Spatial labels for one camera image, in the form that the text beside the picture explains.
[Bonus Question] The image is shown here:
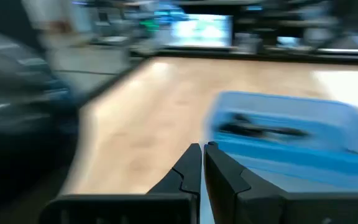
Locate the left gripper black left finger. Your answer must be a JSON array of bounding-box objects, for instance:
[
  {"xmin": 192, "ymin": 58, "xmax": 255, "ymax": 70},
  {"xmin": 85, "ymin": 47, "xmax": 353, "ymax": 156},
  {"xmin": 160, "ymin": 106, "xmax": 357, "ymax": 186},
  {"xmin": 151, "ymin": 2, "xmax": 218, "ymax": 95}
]
[{"xmin": 147, "ymin": 142, "xmax": 203, "ymax": 197}]

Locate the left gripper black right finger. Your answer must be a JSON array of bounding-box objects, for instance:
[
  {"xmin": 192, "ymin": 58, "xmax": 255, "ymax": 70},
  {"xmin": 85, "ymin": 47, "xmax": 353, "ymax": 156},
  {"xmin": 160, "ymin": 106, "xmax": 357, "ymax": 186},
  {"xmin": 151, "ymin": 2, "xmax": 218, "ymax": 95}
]
[{"xmin": 203, "ymin": 141, "xmax": 289, "ymax": 224}]

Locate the black pen with printed label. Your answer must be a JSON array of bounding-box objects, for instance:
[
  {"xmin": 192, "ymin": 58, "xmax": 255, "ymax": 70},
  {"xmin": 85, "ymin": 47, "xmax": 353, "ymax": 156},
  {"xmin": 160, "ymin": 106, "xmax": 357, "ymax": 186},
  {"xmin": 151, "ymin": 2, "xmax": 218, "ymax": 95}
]
[{"xmin": 218, "ymin": 113, "xmax": 309, "ymax": 139}]

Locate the blue plastic supply box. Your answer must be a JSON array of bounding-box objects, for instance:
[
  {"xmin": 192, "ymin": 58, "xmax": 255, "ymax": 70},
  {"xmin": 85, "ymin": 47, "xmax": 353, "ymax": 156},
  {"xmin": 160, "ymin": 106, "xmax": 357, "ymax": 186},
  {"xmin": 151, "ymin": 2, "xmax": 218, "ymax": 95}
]
[{"xmin": 202, "ymin": 90, "xmax": 358, "ymax": 224}]

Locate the bright computer monitor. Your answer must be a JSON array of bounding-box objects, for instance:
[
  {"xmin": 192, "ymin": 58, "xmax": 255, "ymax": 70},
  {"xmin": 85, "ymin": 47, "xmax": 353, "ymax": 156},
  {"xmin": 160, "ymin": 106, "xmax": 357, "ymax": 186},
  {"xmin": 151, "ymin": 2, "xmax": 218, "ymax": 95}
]
[{"xmin": 168, "ymin": 14, "xmax": 233, "ymax": 49}]

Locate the person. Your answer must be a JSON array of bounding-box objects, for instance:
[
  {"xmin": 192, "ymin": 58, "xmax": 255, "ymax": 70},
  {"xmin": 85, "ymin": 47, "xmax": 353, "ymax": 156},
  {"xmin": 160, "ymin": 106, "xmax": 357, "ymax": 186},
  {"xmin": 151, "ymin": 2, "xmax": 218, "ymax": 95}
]
[{"xmin": 0, "ymin": 0, "xmax": 85, "ymax": 208}]

